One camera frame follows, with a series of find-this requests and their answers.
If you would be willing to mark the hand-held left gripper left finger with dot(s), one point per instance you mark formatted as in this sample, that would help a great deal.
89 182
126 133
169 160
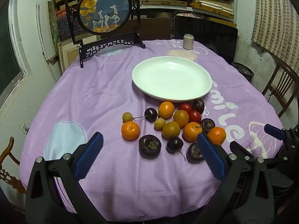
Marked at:
90 155

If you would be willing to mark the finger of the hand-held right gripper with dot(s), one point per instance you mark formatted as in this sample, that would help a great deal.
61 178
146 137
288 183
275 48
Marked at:
274 131
240 148

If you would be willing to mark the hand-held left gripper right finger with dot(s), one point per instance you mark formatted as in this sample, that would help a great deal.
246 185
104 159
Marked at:
211 155

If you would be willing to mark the orange mandarin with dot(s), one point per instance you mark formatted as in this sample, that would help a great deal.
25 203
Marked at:
166 109
217 135
130 130
192 130

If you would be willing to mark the dark cherry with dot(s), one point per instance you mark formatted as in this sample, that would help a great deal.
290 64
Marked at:
150 114
174 144

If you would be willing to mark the red cherry tomato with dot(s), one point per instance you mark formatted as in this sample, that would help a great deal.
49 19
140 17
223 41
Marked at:
185 107
195 116

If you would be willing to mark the brownish orange round fruit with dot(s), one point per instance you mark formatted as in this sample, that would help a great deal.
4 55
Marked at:
171 130
181 118

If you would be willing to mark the tan longan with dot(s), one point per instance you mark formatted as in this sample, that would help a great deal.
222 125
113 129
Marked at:
159 123
127 117

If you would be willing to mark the large dark mangosteen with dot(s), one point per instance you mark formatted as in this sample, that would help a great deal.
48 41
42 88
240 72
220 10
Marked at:
150 146

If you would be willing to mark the white plate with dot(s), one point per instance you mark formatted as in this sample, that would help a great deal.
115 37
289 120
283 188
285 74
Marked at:
171 78

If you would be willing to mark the dark wooden slatted chair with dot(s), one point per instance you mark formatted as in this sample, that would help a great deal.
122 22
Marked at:
283 84

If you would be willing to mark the purple printed tablecloth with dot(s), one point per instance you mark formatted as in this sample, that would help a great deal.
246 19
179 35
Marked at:
100 93

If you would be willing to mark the carved wooden chair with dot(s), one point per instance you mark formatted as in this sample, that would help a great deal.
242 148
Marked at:
7 165

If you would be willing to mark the checked beige curtain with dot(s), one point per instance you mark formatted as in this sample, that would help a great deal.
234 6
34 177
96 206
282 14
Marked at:
278 16

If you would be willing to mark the pale drink can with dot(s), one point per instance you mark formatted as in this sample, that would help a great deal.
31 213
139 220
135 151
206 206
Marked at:
188 41

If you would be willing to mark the black panel chair back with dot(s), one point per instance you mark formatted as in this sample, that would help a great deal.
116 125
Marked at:
210 35

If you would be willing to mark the window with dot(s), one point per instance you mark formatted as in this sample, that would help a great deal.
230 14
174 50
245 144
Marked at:
7 51

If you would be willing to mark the round deer screen on stand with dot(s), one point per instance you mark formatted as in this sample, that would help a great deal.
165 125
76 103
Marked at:
105 9

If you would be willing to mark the wall socket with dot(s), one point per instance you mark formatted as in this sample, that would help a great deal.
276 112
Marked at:
24 128

